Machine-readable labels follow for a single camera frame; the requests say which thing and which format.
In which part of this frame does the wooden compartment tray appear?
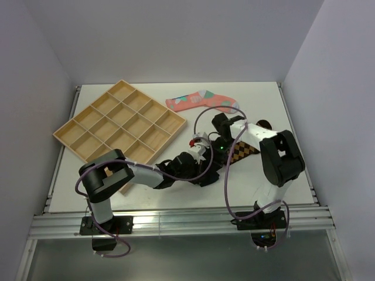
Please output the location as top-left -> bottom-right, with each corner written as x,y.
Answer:
53,80 -> 188,190

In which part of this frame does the pink patterned sock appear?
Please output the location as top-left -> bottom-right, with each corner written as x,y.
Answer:
165,90 -> 239,114

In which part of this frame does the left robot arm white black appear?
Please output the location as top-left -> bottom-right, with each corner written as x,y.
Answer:
79,149 -> 219,234

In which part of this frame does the aluminium frame rail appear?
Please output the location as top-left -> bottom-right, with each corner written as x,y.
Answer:
28,205 -> 335,240

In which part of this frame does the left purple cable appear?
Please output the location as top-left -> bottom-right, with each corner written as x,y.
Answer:
74,143 -> 214,258

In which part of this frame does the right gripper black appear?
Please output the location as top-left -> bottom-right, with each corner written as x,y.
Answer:
202,136 -> 237,174

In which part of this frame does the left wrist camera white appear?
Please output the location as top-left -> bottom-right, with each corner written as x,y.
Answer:
187,139 -> 208,164

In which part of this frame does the brown orange argyle sock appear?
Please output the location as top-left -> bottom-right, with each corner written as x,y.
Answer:
230,119 -> 272,165

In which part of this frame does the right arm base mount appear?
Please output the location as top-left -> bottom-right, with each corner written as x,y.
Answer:
230,208 -> 289,250

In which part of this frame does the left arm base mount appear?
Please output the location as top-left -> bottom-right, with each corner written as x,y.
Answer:
79,210 -> 135,252

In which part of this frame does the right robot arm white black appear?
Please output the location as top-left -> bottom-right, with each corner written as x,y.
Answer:
212,113 -> 305,228

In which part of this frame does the navy ankle sock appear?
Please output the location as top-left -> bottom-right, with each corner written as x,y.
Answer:
195,165 -> 220,187

